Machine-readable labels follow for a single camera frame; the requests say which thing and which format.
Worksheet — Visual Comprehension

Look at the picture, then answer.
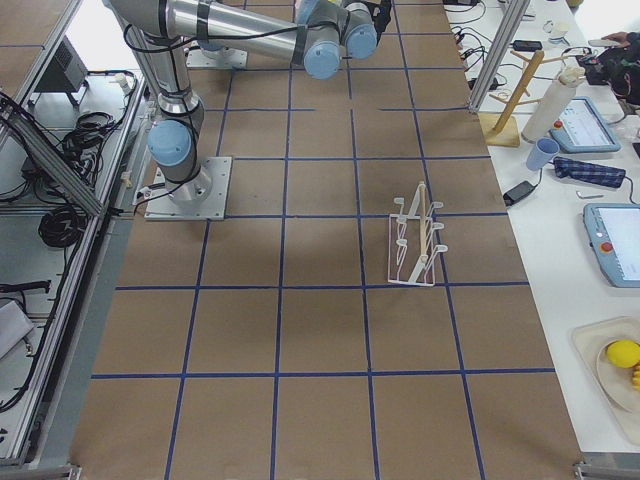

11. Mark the black power adapter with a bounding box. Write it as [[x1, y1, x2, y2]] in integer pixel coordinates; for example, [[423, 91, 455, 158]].
[[502, 181, 537, 207]]

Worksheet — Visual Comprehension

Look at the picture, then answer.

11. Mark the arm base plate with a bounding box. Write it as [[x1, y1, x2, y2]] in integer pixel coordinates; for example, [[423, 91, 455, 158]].
[[144, 157, 232, 221], [186, 44, 248, 70]]

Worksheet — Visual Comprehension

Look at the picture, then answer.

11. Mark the blue teach pendant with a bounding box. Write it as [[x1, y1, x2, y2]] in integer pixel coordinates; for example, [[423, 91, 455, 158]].
[[549, 97, 621, 153], [583, 203, 639, 288]]

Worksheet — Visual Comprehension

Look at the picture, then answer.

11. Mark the yellow lemon toy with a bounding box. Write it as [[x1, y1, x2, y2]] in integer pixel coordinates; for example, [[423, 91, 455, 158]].
[[605, 339, 640, 368]]

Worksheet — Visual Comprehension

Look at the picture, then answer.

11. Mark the blue teach pendant far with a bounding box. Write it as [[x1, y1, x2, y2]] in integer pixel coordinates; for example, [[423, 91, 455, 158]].
[[549, 97, 621, 153]]

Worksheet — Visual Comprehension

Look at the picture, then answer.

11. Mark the blue plaid cloth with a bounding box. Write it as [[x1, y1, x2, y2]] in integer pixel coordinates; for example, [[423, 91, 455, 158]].
[[552, 157, 626, 188]]

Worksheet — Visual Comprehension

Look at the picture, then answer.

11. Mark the white wire cup rack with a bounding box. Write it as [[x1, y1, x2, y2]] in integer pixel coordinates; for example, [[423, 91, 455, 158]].
[[387, 181, 448, 287]]

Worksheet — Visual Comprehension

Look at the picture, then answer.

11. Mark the beige tray with plate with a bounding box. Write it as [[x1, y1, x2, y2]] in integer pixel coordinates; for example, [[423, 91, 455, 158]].
[[572, 317, 639, 446]]

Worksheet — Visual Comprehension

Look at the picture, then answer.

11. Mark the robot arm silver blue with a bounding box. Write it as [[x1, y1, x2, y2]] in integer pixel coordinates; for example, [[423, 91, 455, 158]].
[[106, 1, 388, 205]]

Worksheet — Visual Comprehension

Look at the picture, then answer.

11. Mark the blue teach pendant near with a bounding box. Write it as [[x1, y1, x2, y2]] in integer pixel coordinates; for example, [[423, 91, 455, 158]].
[[583, 203, 639, 288]]

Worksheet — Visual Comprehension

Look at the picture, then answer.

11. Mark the white roll bottle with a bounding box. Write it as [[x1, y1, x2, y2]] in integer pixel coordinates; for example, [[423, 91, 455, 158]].
[[521, 66, 585, 142]]

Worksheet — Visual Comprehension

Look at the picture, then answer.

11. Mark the light blue cup on desk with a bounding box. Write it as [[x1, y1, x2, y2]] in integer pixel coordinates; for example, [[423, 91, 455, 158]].
[[525, 137, 560, 171]]

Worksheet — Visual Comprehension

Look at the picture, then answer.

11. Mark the wooden mug tree stand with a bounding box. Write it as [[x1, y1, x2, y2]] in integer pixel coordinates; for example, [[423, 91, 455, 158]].
[[478, 49, 566, 147]]

